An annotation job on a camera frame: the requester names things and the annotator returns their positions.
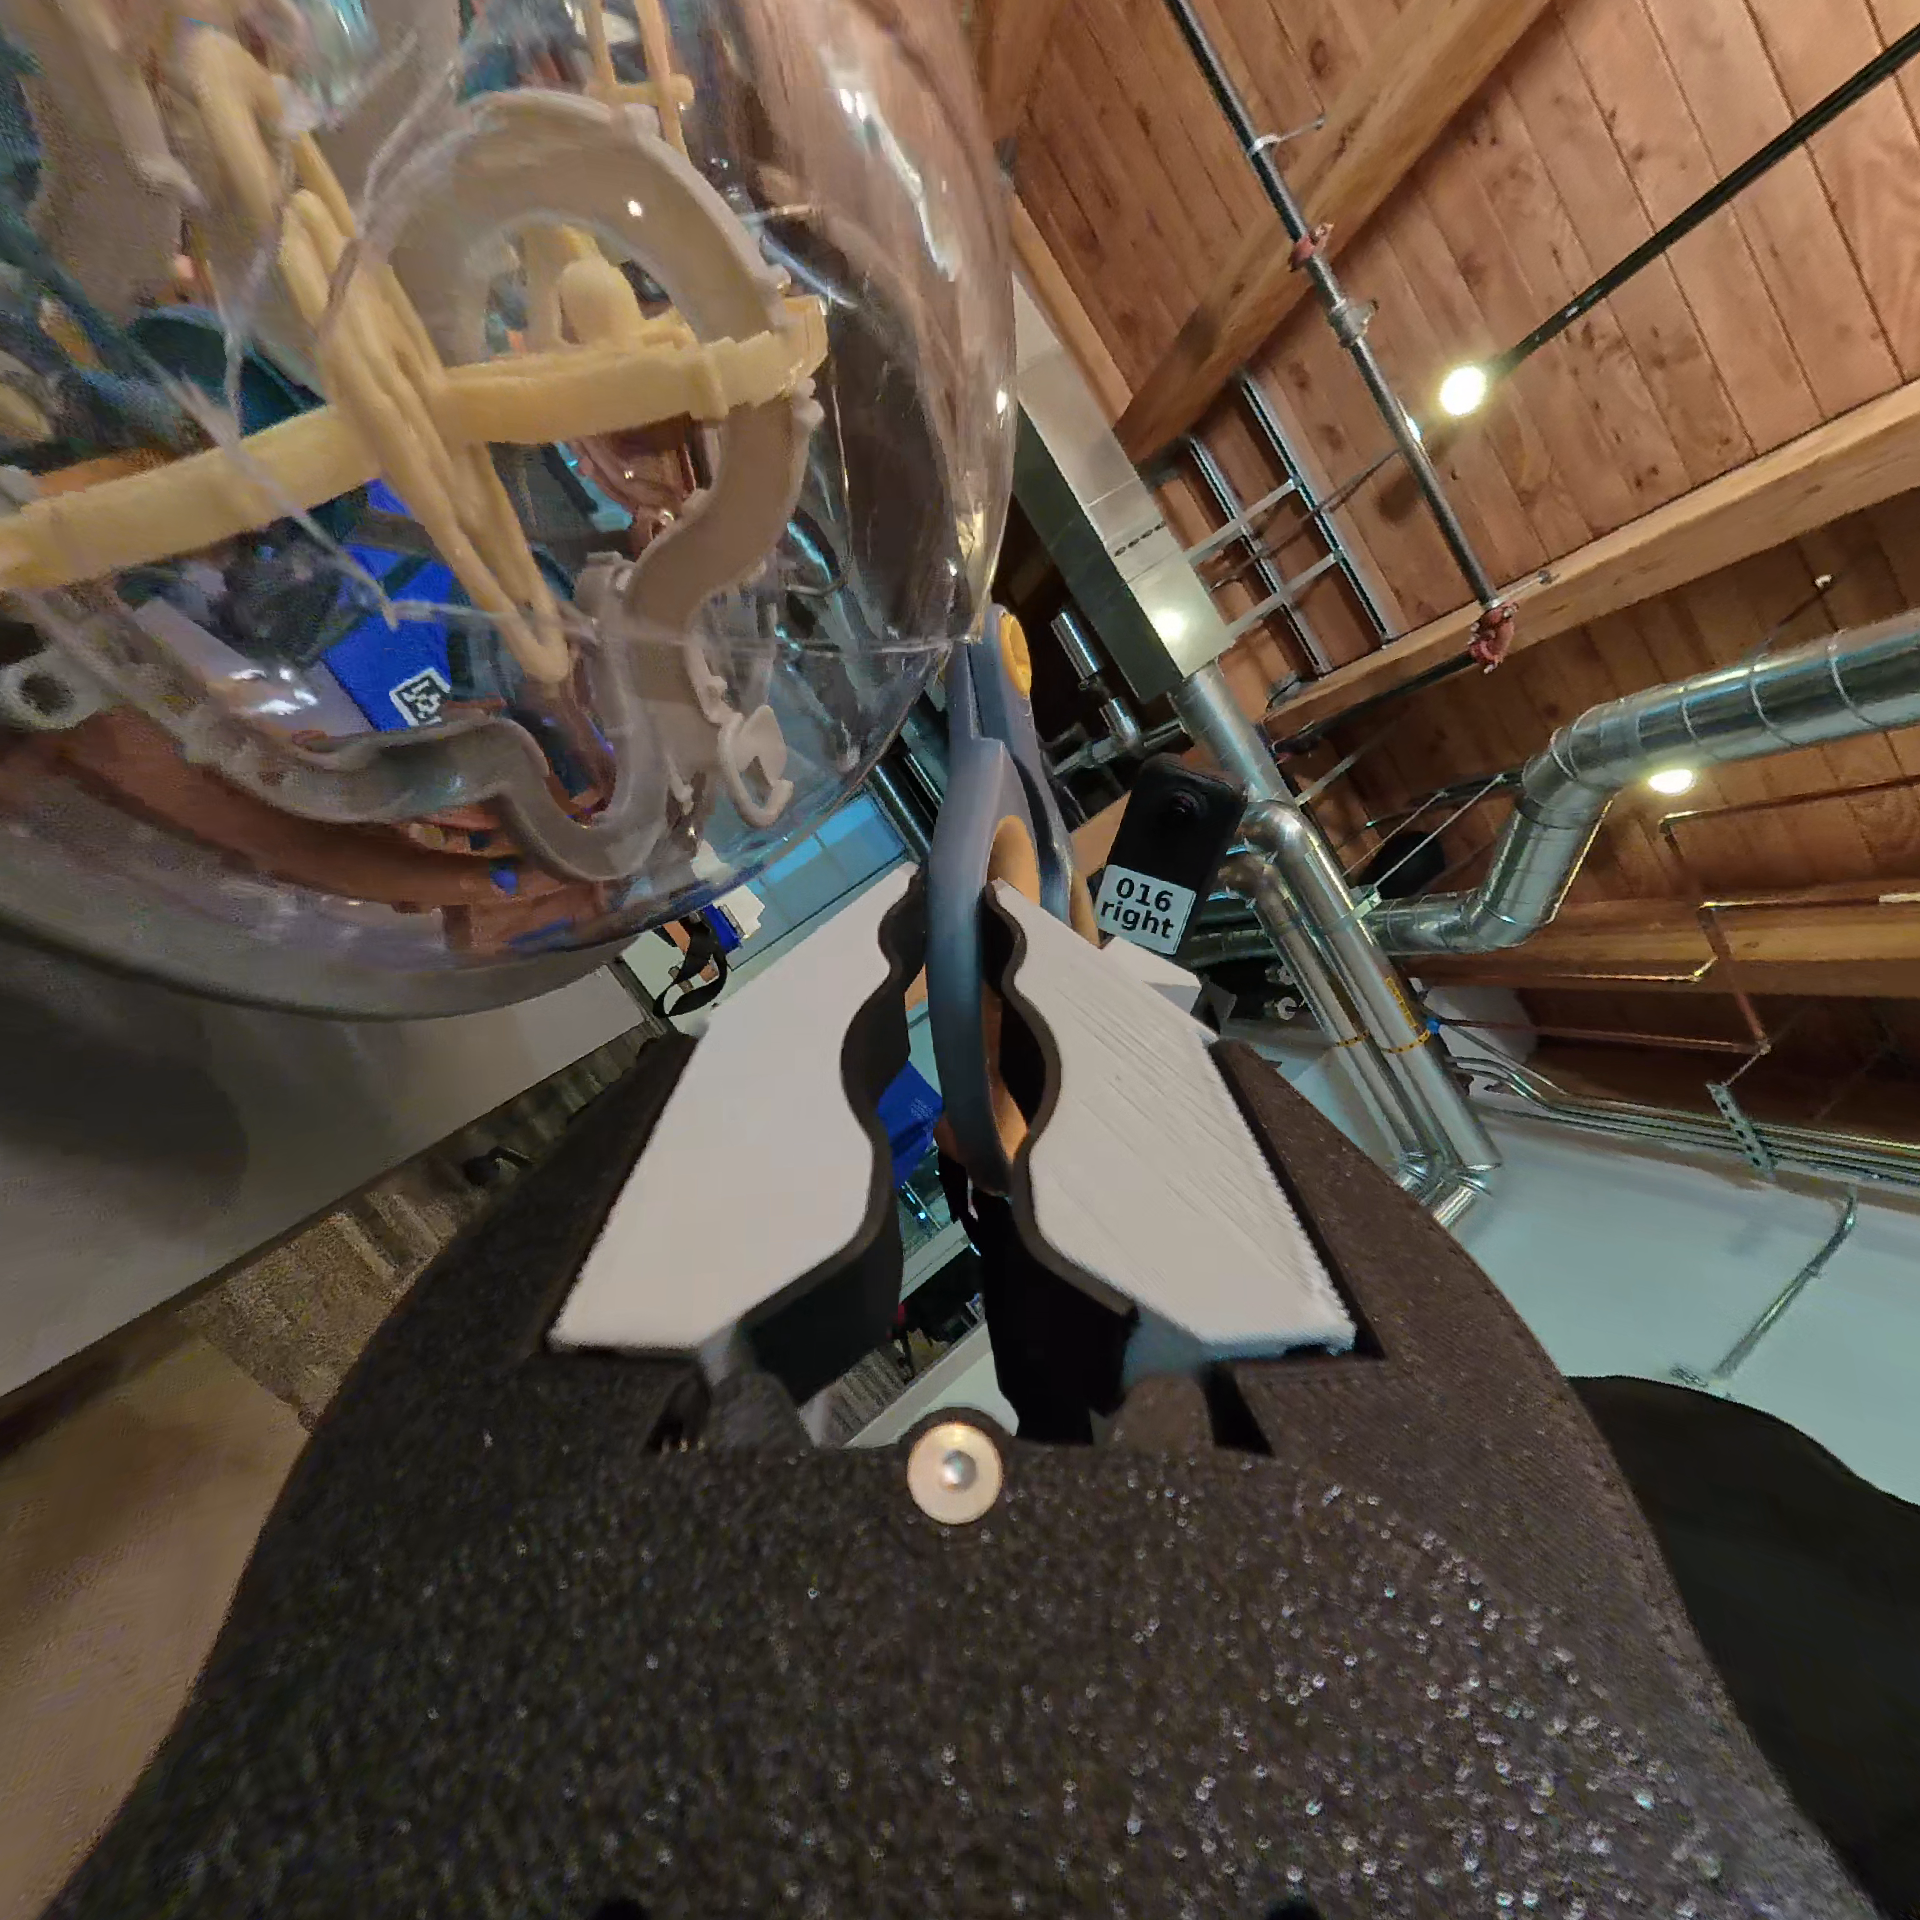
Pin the grey orange scissors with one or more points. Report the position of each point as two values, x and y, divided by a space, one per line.
967 839

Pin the spiral metal duct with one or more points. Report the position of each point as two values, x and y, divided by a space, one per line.
1723 705

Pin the black pole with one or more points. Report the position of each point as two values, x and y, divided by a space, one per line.
1723 188

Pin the clear plastic maze ball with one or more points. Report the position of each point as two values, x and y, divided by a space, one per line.
450 452

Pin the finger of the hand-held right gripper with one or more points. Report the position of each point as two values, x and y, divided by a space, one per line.
1174 991

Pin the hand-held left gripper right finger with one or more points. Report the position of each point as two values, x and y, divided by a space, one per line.
1185 1184

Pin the grey metal pipe run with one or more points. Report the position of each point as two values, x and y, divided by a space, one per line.
1348 961

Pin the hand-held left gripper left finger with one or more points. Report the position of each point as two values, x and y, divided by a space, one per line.
720 1170

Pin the black sprinkler pipe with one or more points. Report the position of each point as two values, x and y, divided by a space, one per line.
1359 322

